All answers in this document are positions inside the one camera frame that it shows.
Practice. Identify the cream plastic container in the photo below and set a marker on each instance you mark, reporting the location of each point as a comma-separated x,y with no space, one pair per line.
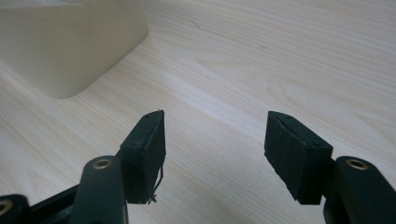
65,43

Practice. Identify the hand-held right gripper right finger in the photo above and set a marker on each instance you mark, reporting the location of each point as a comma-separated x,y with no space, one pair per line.
295,155

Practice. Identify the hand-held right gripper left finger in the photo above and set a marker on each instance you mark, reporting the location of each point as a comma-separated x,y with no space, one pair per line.
144,158

